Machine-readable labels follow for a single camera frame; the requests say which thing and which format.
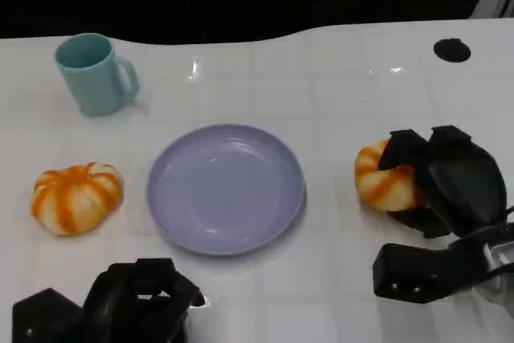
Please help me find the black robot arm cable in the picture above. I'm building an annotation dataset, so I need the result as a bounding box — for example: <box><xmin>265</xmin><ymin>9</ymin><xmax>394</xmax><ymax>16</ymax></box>
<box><xmin>449</xmin><ymin>206</ymin><xmax>514</xmax><ymax>248</ymax></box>

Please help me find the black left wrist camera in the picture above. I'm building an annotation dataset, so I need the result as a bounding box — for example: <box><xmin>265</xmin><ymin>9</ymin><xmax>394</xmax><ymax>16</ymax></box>
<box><xmin>11</xmin><ymin>288</ymin><xmax>88</xmax><ymax>343</ymax></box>

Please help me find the black table grommet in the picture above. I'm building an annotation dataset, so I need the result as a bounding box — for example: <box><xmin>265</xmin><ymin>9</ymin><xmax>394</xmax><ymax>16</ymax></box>
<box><xmin>433</xmin><ymin>38</ymin><xmax>471</xmax><ymax>63</ymax></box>

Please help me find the pale green mug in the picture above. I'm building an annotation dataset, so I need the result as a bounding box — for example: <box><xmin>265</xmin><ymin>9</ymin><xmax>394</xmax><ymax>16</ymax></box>
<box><xmin>55</xmin><ymin>33</ymin><xmax>141</xmax><ymax>117</ymax></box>

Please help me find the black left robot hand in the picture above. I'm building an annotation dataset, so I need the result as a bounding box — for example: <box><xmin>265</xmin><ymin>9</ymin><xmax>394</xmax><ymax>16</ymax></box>
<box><xmin>82</xmin><ymin>257</ymin><xmax>206</xmax><ymax>343</ymax></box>

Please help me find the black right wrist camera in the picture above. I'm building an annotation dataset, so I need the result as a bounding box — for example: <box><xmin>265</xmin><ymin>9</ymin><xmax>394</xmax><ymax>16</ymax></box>
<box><xmin>372</xmin><ymin>243</ymin><xmax>489</xmax><ymax>304</ymax></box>

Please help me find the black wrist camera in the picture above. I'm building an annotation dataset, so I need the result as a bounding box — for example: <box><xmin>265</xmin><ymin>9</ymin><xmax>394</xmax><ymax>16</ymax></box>
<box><xmin>11</xmin><ymin>288</ymin><xmax>88</xmax><ymax>343</ymax></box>
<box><xmin>372</xmin><ymin>243</ymin><xmax>489</xmax><ymax>304</ymax></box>

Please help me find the lilac plate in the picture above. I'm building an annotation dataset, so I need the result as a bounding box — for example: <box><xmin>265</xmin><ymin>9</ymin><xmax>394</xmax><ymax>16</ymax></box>
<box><xmin>146</xmin><ymin>124</ymin><xmax>307</xmax><ymax>256</ymax></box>

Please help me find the orange white toy bread roll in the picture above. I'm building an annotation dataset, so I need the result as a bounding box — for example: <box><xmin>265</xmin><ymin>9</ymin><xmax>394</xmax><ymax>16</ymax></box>
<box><xmin>354</xmin><ymin>140</ymin><xmax>422</xmax><ymax>212</ymax></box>
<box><xmin>31</xmin><ymin>161</ymin><xmax>124</xmax><ymax>238</ymax></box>

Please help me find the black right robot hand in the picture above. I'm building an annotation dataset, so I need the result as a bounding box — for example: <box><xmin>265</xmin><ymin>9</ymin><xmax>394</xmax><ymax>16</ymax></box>
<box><xmin>377</xmin><ymin>125</ymin><xmax>508</xmax><ymax>239</ymax></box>

